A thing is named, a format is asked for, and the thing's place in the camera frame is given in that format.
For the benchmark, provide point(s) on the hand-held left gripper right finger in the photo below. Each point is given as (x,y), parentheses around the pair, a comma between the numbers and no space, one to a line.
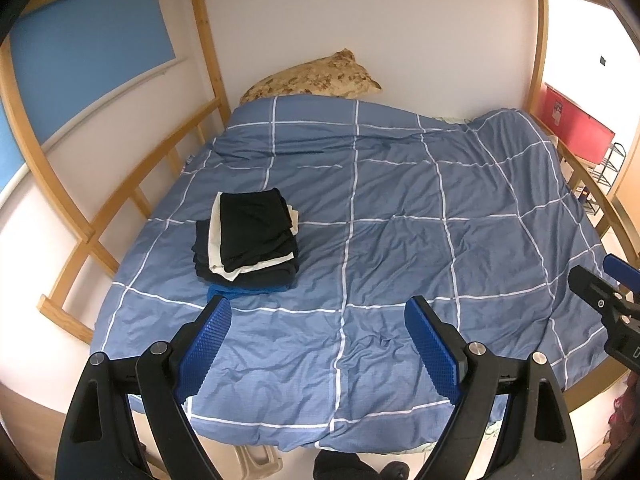
(435,355)

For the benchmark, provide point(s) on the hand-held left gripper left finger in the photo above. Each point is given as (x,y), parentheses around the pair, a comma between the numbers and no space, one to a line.
(205,355)

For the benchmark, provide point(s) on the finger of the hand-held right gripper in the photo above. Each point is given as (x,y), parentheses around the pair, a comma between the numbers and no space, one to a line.
(592,287)
(622,270)

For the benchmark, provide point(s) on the blue folded garment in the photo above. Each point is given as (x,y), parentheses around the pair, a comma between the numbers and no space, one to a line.
(225,293)

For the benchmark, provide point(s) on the pink patterned cloth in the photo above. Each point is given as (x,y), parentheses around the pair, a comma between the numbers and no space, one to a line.
(620,420)

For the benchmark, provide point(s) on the metal shoe rack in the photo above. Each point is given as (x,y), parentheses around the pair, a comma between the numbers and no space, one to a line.
(612,170)

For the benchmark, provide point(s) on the cream folded garment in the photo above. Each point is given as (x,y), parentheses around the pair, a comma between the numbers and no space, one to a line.
(216,245)

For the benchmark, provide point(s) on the beige plastic object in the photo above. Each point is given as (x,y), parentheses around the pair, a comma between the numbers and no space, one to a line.
(257,465)

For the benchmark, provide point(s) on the dark cloth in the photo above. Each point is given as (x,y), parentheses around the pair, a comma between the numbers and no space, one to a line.
(350,467)

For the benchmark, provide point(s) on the blue checked duvet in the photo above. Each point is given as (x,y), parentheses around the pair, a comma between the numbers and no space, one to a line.
(400,210)

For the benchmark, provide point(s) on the red box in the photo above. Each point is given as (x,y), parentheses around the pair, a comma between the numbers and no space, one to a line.
(575,125)

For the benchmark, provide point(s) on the brown patterned pillow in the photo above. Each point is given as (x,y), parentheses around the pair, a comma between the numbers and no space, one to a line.
(310,80)

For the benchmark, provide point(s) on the blue window blind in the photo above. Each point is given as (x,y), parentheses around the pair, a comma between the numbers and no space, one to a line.
(75,60)

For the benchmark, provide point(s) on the wooden bed frame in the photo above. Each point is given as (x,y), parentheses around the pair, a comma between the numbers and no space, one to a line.
(202,35)

